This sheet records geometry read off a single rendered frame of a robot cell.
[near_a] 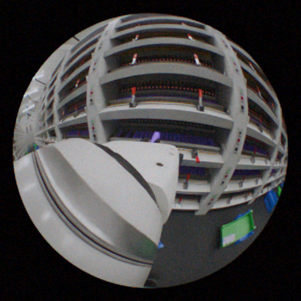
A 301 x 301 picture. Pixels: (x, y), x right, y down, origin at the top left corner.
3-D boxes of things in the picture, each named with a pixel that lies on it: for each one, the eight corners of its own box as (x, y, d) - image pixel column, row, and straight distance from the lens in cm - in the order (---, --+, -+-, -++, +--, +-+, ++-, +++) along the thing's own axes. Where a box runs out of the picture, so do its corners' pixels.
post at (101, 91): (119, 202, 84) (120, 17, 114) (110, 199, 88) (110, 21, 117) (129, 187, 94) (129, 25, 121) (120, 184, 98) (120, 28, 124)
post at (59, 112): (73, 180, 129) (70, 49, 151) (70, 177, 137) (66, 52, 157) (83, 171, 136) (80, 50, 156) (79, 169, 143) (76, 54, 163)
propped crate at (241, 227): (220, 248, 84) (222, 247, 76) (220, 228, 86) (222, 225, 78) (251, 231, 96) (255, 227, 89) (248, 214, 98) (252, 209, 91)
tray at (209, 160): (220, 168, 51) (229, 155, 45) (106, 154, 56) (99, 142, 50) (212, 141, 63) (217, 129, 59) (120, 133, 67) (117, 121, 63)
